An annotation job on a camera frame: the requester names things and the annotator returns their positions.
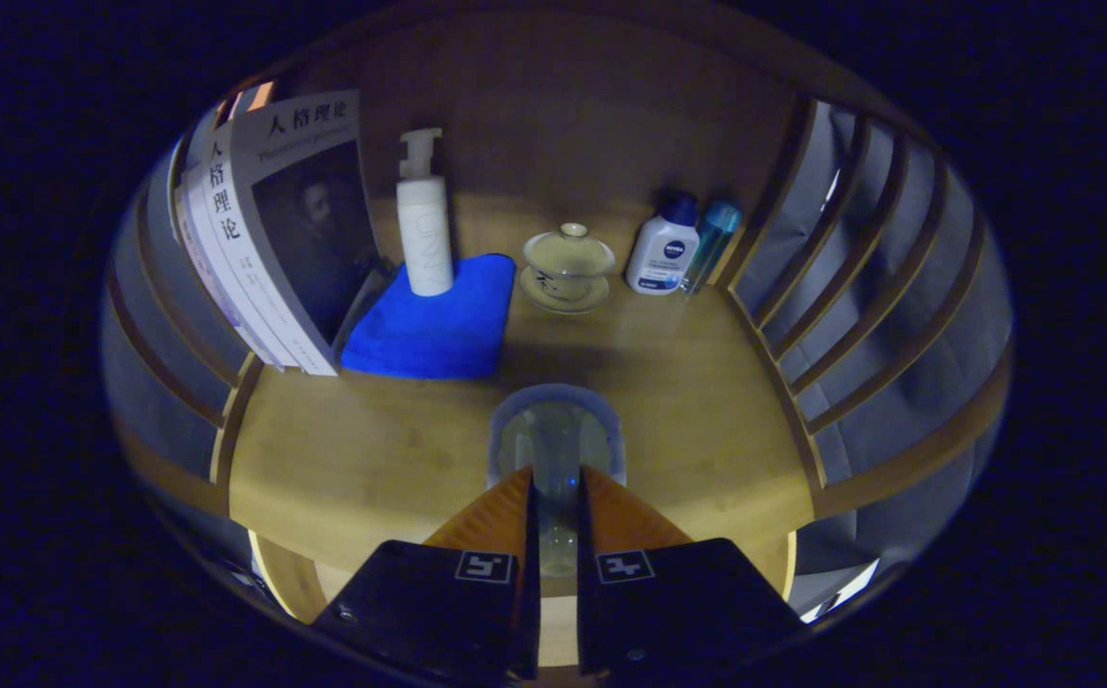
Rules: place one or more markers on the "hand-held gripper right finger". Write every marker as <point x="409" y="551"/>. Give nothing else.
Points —
<point x="586" y="602"/>

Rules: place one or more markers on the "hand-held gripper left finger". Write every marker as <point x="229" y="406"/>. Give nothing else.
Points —
<point x="531" y="592"/>

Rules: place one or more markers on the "wooden cabinet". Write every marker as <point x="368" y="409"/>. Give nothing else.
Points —
<point x="563" y="115"/>

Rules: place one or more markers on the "blue cloth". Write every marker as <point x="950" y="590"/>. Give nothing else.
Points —
<point x="438" y="334"/>

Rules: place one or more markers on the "lidded tea cup with saucer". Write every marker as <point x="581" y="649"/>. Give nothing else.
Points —
<point x="567" y="263"/>

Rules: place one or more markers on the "white lotion bottle blue cap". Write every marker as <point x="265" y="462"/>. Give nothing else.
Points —
<point x="663" y="253"/>

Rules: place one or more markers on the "white pump bottle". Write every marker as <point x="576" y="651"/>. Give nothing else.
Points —
<point x="424" y="239"/>

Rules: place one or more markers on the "teal bottle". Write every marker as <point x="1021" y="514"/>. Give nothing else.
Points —
<point x="717" y="229"/>

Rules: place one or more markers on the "grey book with portrait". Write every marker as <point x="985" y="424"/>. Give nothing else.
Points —
<point x="314" y="229"/>

